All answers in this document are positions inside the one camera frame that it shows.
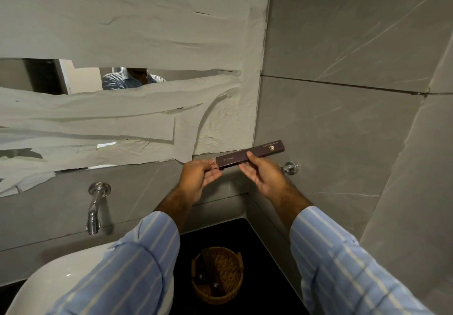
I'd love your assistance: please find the person's right hand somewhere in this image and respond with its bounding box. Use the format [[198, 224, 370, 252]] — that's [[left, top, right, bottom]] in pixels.
[[238, 151, 289, 203]]

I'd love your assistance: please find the person's left hand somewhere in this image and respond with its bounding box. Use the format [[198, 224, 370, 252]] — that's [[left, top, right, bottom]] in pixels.
[[177, 158, 224, 206]]

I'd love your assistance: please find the dark brown slim box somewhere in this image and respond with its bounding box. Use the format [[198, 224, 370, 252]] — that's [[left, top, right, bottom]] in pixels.
[[215, 140, 286, 170]]

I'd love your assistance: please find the person's left forearm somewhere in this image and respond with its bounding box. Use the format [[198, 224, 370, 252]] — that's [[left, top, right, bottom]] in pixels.
[[46, 187, 194, 315]]

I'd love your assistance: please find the person's right forearm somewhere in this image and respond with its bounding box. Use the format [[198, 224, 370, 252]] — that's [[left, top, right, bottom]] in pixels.
[[271, 184, 436, 315]]

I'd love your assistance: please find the dark slim box with emblem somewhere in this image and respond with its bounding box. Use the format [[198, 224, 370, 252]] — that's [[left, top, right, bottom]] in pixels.
[[205, 249, 227, 296], [193, 253, 209, 284]]

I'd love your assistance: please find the round wicker basket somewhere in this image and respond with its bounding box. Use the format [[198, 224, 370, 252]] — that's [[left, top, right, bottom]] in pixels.
[[191, 246, 244, 306]]

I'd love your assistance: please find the grey paper mirror covering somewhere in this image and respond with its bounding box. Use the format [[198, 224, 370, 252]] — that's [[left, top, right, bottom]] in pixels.
[[0, 0, 269, 198]]

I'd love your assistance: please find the white ceramic sink basin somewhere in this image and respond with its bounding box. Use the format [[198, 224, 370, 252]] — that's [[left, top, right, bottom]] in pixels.
[[5, 242, 176, 315]]

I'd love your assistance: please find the chrome wall faucet spout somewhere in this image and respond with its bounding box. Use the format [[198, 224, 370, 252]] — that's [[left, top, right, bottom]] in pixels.
[[86, 182, 112, 236]]

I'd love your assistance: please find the wall mirror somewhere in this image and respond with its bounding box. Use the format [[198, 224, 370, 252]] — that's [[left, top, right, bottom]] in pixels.
[[0, 58, 242, 198]]

